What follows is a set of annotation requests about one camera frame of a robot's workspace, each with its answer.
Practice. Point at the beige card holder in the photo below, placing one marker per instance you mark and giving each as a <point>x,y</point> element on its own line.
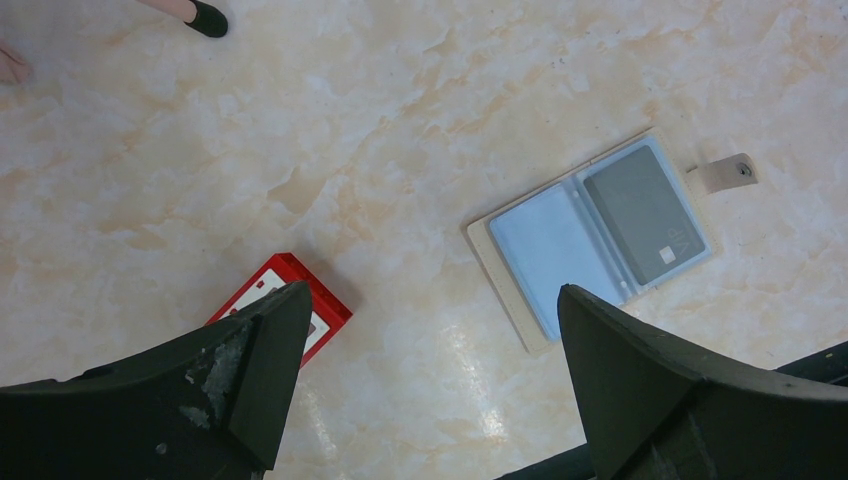
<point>553,235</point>

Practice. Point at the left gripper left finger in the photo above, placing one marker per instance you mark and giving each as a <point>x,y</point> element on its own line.
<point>210,404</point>

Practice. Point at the grey card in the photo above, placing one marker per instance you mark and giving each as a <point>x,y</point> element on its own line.
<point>642,211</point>

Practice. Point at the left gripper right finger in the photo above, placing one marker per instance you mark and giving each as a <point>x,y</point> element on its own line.
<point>656,406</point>

